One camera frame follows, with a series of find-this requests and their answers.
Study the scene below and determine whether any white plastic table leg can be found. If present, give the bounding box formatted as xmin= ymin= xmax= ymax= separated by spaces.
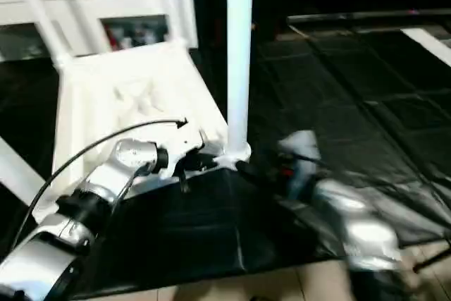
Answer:
xmin=8 ymin=0 xmax=73 ymax=69
xmin=225 ymin=0 xmax=255 ymax=159
xmin=159 ymin=0 xmax=191 ymax=49
xmin=0 ymin=137 xmax=44 ymax=204

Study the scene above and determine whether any black work mat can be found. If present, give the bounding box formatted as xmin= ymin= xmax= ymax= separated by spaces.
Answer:
xmin=0 ymin=23 xmax=451 ymax=295

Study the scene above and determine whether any red bottle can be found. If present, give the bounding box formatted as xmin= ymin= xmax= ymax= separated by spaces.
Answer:
xmin=107 ymin=25 xmax=120 ymax=49

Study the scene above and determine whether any black tripod stand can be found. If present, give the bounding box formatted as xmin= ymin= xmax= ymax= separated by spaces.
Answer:
xmin=414 ymin=253 xmax=451 ymax=275

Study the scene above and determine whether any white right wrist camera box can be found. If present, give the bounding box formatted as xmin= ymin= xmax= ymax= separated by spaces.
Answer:
xmin=279 ymin=130 xmax=322 ymax=168

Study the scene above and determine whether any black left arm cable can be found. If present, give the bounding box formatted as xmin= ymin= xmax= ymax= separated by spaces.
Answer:
xmin=13 ymin=118 xmax=188 ymax=245

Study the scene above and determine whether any dark metal rail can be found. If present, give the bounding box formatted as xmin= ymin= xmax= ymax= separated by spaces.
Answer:
xmin=288 ymin=9 xmax=451 ymax=25

